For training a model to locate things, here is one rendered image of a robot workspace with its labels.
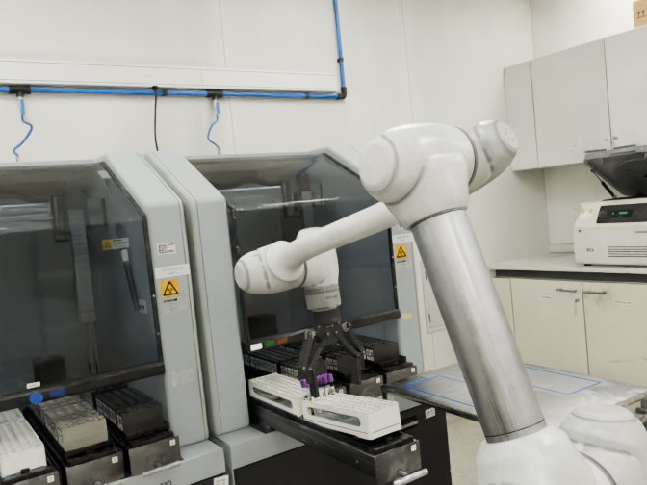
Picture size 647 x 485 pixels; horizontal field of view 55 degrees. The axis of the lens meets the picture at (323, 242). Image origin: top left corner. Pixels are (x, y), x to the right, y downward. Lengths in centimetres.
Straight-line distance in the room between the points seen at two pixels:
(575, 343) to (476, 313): 296
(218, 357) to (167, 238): 38
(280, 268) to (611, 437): 76
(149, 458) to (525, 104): 338
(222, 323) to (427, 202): 99
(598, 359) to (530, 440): 290
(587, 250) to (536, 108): 105
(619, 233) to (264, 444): 243
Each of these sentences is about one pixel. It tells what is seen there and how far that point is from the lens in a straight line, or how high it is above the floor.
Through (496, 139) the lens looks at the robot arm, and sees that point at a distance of 118.
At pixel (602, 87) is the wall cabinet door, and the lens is 410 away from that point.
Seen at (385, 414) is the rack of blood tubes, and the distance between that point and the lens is 153.
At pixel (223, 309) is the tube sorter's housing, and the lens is 189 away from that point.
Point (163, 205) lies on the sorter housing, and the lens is 182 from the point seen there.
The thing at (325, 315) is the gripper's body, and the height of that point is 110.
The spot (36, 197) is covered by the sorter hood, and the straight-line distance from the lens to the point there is 187.
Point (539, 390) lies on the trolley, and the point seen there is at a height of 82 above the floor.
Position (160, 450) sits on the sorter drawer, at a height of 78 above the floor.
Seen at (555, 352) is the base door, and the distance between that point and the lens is 409.
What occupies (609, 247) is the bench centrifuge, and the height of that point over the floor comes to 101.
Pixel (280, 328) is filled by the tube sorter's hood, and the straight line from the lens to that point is 197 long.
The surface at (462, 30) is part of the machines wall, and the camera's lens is 432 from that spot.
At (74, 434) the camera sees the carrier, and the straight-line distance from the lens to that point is 179.
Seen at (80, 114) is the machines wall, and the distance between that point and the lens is 295.
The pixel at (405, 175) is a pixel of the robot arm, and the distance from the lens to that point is 103.
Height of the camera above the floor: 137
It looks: 3 degrees down
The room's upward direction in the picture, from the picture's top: 6 degrees counter-clockwise
